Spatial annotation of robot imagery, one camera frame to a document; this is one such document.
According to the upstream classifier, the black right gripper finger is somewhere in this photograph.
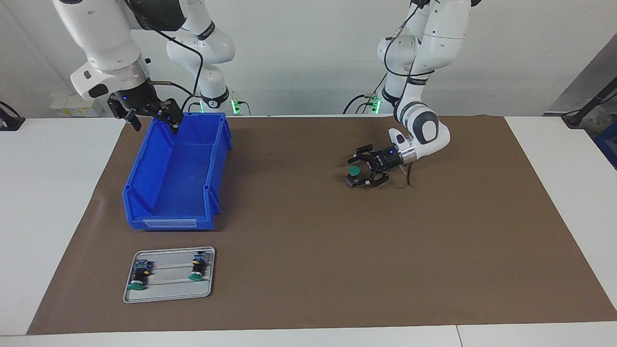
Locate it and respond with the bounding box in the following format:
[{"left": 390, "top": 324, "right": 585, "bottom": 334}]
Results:
[
  {"left": 157, "top": 98, "right": 185, "bottom": 136},
  {"left": 112, "top": 104, "right": 144, "bottom": 132}
]

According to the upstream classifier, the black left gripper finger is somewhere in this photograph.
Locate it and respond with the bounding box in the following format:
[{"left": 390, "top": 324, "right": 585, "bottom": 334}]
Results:
[
  {"left": 359, "top": 170, "right": 390, "bottom": 189},
  {"left": 348, "top": 143, "right": 379, "bottom": 167}
]

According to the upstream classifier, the white cardboard box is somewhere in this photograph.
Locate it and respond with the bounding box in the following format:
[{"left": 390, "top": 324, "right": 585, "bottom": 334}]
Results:
[{"left": 50, "top": 93, "right": 105, "bottom": 118}]

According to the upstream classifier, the blue plastic storage bin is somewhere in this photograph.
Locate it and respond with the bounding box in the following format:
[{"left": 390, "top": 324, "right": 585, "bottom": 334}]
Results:
[{"left": 122, "top": 111, "right": 233, "bottom": 231}]

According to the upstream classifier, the brown table mat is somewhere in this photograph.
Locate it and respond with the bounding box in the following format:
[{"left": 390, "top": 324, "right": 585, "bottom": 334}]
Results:
[{"left": 27, "top": 115, "right": 617, "bottom": 336}]

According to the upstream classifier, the grey metal tray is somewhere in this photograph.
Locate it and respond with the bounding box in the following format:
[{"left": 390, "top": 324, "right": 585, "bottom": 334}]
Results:
[{"left": 122, "top": 246, "right": 216, "bottom": 304}]

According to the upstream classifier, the black stand pole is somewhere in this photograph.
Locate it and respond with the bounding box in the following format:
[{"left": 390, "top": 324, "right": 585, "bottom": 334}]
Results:
[{"left": 561, "top": 76, "right": 617, "bottom": 129}]

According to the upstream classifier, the blue crate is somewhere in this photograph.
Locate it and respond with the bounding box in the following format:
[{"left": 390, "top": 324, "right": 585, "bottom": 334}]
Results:
[{"left": 593, "top": 120, "right": 617, "bottom": 170}]

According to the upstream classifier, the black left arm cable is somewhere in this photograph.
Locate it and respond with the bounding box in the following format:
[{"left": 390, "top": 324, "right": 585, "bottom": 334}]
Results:
[{"left": 383, "top": 0, "right": 437, "bottom": 187}]

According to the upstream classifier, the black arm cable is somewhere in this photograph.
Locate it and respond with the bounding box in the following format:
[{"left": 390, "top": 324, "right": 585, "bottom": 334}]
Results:
[
  {"left": 383, "top": 0, "right": 437, "bottom": 187},
  {"left": 145, "top": 29, "right": 205, "bottom": 114}
]

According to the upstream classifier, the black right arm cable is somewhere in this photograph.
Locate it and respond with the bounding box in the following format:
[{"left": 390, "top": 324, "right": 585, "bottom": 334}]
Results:
[{"left": 145, "top": 29, "right": 205, "bottom": 114}]

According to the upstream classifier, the black right base cable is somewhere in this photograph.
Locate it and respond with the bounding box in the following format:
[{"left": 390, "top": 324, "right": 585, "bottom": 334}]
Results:
[{"left": 186, "top": 93, "right": 252, "bottom": 116}]

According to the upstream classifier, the black clamp mount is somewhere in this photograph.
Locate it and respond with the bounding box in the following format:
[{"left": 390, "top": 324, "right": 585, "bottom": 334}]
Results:
[{"left": 0, "top": 100, "right": 26, "bottom": 132}]

